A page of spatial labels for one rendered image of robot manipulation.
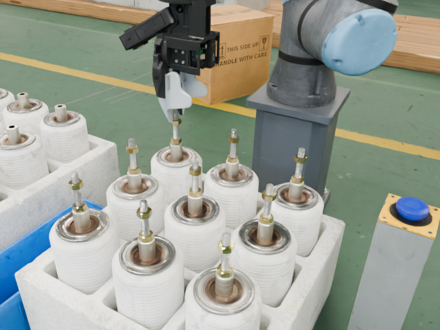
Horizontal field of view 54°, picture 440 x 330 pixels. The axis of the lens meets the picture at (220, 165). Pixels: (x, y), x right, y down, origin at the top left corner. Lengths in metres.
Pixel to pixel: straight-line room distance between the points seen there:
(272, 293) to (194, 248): 0.13
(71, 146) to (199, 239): 0.43
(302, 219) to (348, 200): 0.51
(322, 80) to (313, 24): 0.15
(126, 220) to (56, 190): 0.25
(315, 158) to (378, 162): 0.46
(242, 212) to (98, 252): 0.25
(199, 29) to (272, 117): 0.33
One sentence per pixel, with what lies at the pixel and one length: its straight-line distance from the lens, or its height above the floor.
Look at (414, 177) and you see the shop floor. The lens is 1.37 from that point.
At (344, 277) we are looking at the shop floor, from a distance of 0.96.
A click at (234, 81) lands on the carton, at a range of 1.69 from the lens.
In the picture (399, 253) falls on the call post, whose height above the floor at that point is 0.27.
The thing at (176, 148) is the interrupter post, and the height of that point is 0.27.
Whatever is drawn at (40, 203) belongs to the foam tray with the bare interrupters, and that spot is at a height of 0.15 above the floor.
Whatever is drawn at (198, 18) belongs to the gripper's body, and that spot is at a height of 0.51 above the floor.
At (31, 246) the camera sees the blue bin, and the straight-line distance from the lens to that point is 0.90.
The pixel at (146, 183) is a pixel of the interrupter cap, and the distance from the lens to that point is 0.74.
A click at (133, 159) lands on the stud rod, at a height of 0.31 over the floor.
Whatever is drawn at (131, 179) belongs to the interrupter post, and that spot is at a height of 0.27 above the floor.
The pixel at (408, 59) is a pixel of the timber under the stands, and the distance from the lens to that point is 2.30.
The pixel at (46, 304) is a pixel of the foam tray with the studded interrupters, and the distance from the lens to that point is 0.71.
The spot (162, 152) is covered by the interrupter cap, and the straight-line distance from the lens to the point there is 0.82.
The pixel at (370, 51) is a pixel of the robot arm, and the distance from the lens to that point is 0.79.
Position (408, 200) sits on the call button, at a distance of 0.63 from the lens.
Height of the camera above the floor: 0.66
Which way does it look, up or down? 31 degrees down
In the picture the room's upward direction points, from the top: 2 degrees clockwise
